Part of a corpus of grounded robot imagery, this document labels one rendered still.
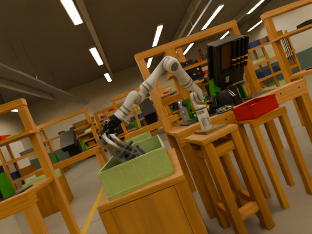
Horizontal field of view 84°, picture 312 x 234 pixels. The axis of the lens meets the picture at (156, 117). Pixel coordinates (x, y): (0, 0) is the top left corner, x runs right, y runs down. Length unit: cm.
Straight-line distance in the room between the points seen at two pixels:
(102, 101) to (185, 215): 1133
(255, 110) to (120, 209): 126
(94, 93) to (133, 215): 1143
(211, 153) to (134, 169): 58
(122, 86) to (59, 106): 422
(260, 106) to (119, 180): 127
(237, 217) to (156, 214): 69
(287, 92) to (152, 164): 169
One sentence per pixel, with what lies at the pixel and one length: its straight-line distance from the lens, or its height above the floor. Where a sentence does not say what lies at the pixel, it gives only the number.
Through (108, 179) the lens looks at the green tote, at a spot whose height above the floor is 90.
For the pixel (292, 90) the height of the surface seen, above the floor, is 84.
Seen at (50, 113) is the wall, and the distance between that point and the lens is 1296.
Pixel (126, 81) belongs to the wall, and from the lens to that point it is 1221.
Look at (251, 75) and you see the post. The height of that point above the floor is 113.
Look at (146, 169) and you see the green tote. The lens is 105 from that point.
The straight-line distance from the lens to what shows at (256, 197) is 164.
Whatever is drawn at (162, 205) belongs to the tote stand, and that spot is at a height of 67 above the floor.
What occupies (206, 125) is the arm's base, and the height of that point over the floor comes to 91.
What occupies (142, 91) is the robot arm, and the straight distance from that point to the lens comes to 113.
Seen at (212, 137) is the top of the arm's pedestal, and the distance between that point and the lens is 133.
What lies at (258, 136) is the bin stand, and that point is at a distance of 167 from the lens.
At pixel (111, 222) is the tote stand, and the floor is 68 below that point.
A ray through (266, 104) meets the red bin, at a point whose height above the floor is 87.
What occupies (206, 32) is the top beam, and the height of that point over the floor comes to 190.
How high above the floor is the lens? 116
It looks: 2 degrees down
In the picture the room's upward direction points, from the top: 22 degrees counter-clockwise
